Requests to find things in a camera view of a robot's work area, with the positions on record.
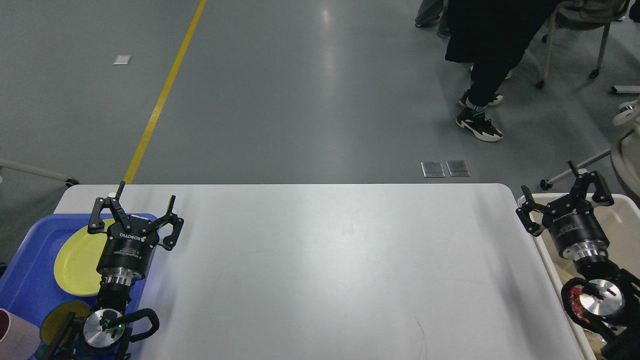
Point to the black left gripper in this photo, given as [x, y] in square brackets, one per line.
[127, 252]

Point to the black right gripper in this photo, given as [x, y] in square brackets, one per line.
[577, 230]

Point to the brown paper bag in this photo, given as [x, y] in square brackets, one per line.
[564, 275]

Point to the yellow plate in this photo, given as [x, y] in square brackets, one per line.
[75, 266]

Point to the dark teal mug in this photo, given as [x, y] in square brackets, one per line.
[53, 321]

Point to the pink mug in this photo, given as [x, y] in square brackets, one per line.
[19, 339]

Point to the red foil wrapper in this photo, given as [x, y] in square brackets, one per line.
[576, 305]

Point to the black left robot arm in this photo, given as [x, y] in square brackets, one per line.
[109, 329]

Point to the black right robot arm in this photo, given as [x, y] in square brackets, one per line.
[603, 298]

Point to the chair leg with caster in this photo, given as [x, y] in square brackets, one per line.
[24, 168]

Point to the right metal floor plate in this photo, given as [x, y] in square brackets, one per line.
[458, 168]

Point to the metal floor plate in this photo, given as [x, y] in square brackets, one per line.
[458, 168]
[432, 170]

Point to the left metal floor plate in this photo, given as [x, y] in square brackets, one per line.
[432, 170]

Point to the seated person in black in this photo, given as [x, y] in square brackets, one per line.
[493, 36]

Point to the person in blue jeans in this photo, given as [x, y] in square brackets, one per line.
[434, 12]

